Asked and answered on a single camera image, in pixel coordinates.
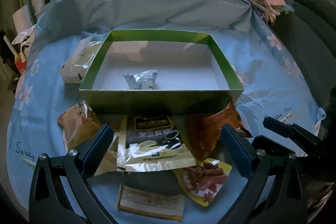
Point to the red white box clutter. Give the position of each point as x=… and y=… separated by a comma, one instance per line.
x=21, y=45

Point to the orange-brown snack packet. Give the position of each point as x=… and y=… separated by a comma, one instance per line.
x=204, y=132

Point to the yellow-edged label-back packet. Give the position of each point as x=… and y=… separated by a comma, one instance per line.
x=150, y=204

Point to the small white grey packet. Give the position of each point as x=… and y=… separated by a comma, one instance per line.
x=141, y=81

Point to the light blue floral bedsheet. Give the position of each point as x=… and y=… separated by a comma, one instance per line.
x=273, y=83

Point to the beige barcode snack bag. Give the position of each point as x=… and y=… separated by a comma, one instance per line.
x=109, y=161

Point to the black sesame paste packet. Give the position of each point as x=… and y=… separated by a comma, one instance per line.
x=151, y=144

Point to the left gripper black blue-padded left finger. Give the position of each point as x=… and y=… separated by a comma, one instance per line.
x=48, y=201

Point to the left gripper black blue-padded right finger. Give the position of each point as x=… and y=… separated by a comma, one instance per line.
x=273, y=193

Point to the white tissue pack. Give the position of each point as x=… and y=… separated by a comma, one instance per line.
x=75, y=68

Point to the dark grey sofa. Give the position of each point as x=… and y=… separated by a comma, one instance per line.
x=309, y=35

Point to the yellow dried meat packet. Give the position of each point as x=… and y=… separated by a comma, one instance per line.
x=203, y=181

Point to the green cardboard box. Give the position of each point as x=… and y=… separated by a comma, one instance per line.
x=194, y=75

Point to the beige clear-window snack bag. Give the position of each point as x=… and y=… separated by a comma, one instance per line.
x=79, y=124

